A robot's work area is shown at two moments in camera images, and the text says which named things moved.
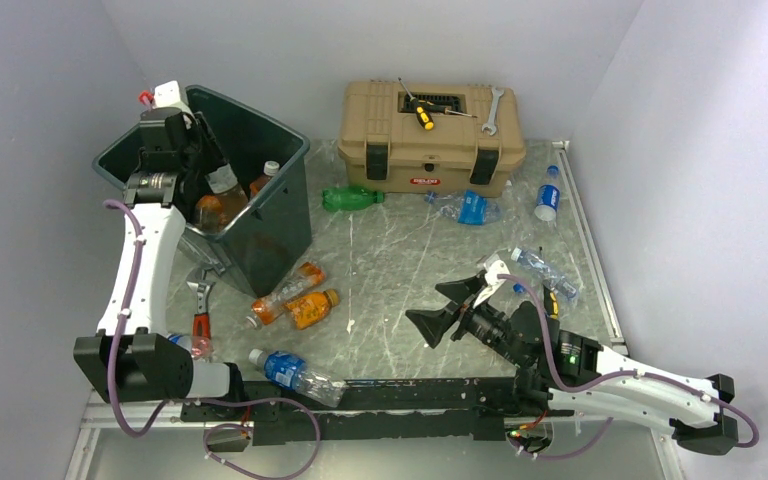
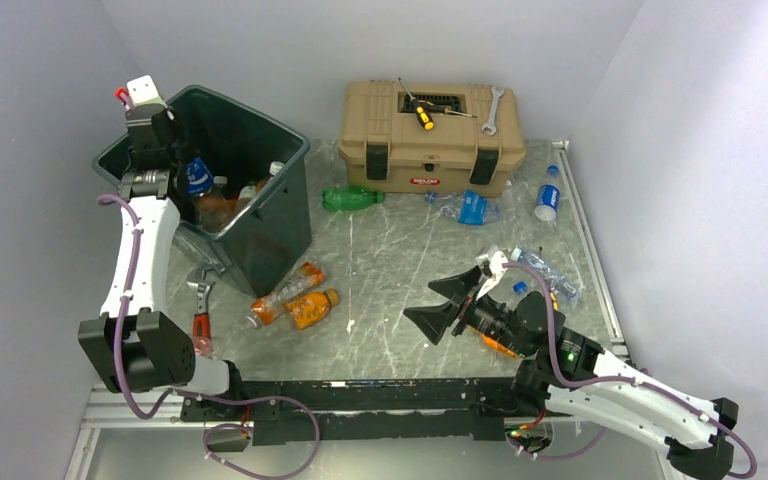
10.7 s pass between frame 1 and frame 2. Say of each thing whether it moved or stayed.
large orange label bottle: moved
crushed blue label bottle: stayed
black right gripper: stayed
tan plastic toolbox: stayed
